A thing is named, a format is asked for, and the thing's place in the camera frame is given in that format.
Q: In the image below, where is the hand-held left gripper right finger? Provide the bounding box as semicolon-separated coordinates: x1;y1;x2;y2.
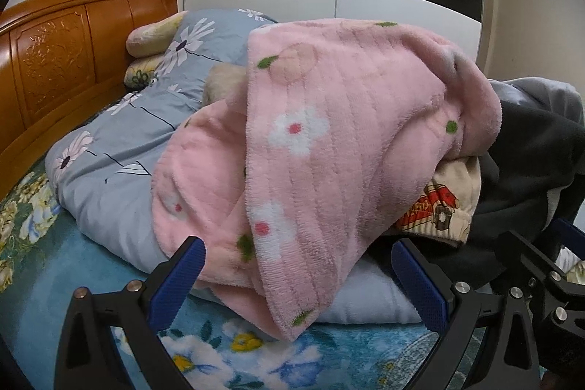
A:
390;237;544;390

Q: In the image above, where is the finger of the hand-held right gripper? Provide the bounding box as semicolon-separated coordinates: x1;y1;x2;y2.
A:
496;230;585;314
552;217;585;263

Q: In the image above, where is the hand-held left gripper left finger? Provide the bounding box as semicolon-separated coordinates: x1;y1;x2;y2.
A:
54;236;207;390

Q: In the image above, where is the pink floral fleece blanket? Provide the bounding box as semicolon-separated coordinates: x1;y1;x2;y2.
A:
151;18;503;342

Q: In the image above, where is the black garment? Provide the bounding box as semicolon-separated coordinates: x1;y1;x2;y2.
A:
366;98;585;285

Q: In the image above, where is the beige car-print garment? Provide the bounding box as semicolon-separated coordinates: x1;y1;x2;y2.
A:
395;157;483;247

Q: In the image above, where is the grey-blue floral quilt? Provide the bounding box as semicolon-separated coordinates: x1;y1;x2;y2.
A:
46;8;423;324

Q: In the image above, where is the teal floral bed blanket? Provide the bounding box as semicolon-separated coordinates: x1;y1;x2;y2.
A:
0;152;503;390

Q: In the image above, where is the grey fleece garment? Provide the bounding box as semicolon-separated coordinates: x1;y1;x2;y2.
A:
487;77;585;135

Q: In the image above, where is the cream fuzzy garment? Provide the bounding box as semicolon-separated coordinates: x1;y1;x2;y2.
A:
201;63;248;107

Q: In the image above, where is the carved wooden headboard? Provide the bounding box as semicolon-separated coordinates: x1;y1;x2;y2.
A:
0;0;179;201

